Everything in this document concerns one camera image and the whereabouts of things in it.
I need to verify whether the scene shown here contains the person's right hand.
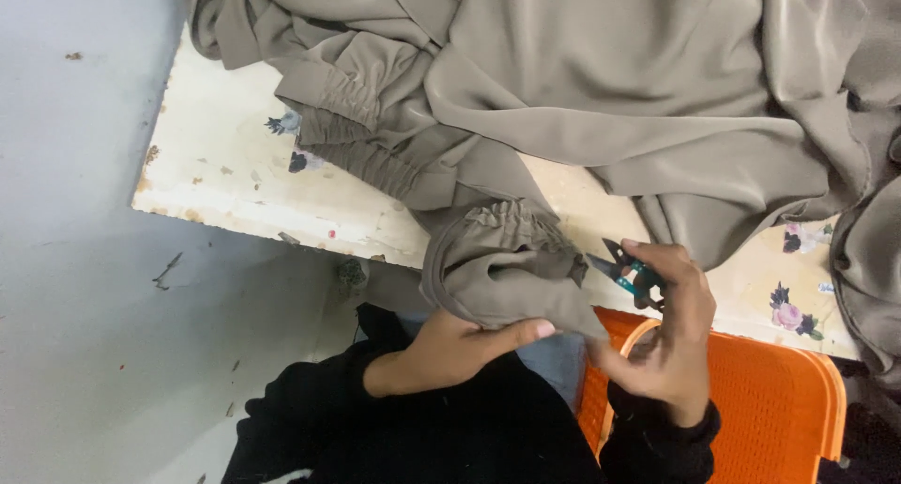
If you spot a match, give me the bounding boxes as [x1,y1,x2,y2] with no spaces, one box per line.
[587,239,718,429]

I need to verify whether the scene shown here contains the person's left hand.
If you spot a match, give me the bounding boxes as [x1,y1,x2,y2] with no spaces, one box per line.
[364,308,558,399]

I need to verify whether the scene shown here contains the teal thread snips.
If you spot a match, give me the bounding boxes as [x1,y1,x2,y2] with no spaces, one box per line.
[586,238,667,312]

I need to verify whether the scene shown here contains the taupe satin garment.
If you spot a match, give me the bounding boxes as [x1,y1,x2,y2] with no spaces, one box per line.
[169,0,901,393]

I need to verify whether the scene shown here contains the person's black clothing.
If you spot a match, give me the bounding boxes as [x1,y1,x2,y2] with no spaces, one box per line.
[222,302,722,484]

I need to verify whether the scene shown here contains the orange plastic chair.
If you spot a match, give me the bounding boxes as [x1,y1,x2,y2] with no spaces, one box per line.
[576,307,848,484]

